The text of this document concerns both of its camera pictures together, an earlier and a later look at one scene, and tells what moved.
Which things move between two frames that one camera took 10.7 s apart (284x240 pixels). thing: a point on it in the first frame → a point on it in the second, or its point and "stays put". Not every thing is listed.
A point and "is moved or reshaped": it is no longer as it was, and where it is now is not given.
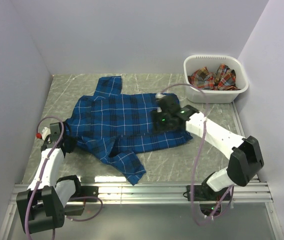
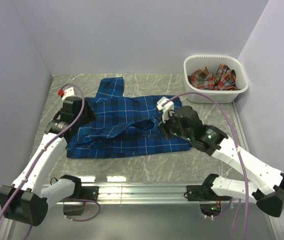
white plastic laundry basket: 214,78 stays put
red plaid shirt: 224,79 stays put
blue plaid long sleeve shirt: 115,124 is moved or reshaped
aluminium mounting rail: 147,193 stays put
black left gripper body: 72,142 → 86,116
